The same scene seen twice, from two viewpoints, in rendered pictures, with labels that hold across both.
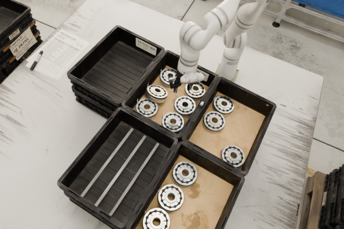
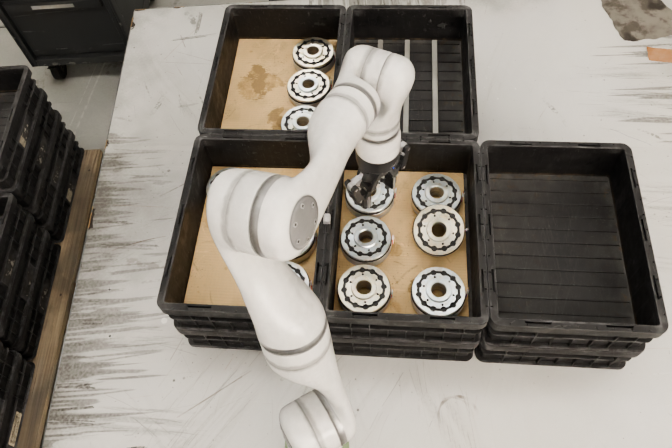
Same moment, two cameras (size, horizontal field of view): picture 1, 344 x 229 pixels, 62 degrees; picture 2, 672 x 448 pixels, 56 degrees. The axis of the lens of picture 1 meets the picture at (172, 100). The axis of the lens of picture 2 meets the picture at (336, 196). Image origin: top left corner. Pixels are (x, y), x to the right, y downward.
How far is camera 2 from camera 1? 1.32 m
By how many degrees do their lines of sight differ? 65
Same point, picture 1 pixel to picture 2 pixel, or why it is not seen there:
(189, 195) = (282, 110)
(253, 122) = (205, 288)
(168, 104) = (402, 237)
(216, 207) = (234, 114)
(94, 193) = (421, 53)
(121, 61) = (577, 286)
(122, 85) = (524, 227)
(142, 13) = not seen: outside the picture
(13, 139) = (616, 97)
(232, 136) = not seen: hidden behind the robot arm
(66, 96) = not seen: hidden behind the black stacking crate
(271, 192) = (144, 223)
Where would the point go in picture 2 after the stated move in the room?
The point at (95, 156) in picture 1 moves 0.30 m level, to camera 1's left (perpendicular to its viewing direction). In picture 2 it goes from (459, 92) to (574, 60)
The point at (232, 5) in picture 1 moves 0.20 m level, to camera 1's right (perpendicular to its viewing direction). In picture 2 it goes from (321, 114) to (160, 158)
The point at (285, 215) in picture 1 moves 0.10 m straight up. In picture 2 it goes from (115, 200) to (99, 178)
